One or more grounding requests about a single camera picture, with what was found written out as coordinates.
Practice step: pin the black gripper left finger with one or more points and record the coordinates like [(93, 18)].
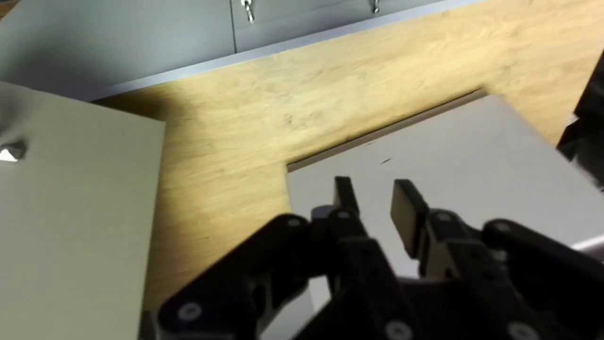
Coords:
[(352, 252)]

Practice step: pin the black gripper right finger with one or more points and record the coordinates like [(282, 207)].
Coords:
[(465, 252)]

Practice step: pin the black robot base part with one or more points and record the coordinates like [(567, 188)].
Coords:
[(588, 125)]

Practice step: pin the beige file cabinet drawer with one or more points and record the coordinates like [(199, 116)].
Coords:
[(76, 227)]

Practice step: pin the grey wall cabinet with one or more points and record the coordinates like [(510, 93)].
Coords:
[(125, 35)]

